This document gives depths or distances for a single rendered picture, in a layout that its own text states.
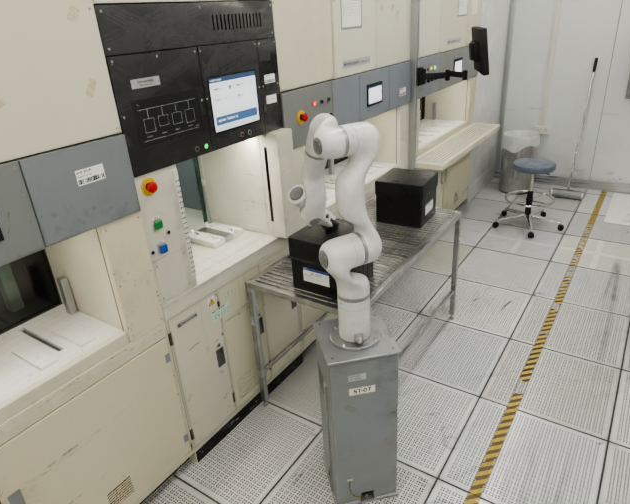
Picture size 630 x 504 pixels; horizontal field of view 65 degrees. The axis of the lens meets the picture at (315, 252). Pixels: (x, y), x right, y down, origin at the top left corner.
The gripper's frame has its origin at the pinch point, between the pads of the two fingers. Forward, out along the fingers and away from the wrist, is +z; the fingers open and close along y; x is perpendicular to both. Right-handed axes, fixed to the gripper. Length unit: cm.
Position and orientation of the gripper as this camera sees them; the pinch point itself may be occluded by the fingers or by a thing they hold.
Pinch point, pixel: (330, 226)
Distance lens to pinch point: 219.9
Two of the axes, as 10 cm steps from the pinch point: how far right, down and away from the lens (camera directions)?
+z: 4.4, 3.7, 8.2
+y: -8.2, -2.0, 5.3
